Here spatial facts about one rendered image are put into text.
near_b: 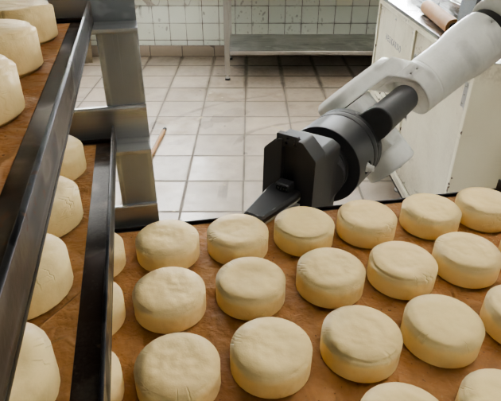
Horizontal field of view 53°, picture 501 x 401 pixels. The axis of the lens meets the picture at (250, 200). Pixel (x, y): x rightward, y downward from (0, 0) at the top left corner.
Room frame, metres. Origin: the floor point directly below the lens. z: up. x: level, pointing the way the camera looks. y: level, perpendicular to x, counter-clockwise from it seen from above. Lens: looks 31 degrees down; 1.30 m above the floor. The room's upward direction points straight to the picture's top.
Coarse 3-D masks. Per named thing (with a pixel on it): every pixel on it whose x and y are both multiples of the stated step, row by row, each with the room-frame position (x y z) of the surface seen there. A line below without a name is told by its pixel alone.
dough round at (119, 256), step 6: (120, 240) 0.32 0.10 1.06; (120, 246) 0.31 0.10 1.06; (114, 252) 0.30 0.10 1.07; (120, 252) 0.30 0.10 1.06; (114, 258) 0.29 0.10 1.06; (120, 258) 0.30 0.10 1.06; (114, 264) 0.29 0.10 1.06; (120, 264) 0.30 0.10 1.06; (114, 270) 0.29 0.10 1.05; (120, 270) 0.30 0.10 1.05; (114, 276) 0.29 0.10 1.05
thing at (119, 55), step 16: (112, 48) 0.37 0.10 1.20; (128, 48) 0.37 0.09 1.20; (112, 64) 0.37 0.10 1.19; (128, 64) 0.37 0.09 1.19; (112, 80) 0.37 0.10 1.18; (128, 80) 0.37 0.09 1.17; (112, 96) 0.37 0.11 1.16; (128, 96) 0.37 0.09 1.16; (144, 96) 0.37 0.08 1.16; (128, 160) 0.37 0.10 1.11; (144, 160) 0.37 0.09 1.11; (128, 176) 0.37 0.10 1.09; (144, 176) 0.37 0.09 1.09; (128, 192) 0.37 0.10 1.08; (144, 192) 0.37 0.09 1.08
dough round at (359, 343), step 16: (336, 320) 0.23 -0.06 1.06; (352, 320) 0.23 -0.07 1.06; (368, 320) 0.23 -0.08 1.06; (384, 320) 0.23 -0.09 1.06; (320, 336) 0.23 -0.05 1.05; (336, 336) 0.22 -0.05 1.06; (352, 336) 0.22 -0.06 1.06; (368, 336) 0.22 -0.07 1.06; (384, 336) 0.22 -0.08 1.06; (400, 336) 0.22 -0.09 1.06; (320, 352) 0.22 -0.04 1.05; (336, 352) 0.21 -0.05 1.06; (352, 352) 0.20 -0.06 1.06; (368, 352) 0.21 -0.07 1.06; (384, 352) 0.21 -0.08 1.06; (400, 352) 0.21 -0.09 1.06; (336, 368) 0.20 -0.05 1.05; (352, 368) 0.20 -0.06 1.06; (368, 368) 0.20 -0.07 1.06; (384, 368) 0.20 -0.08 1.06
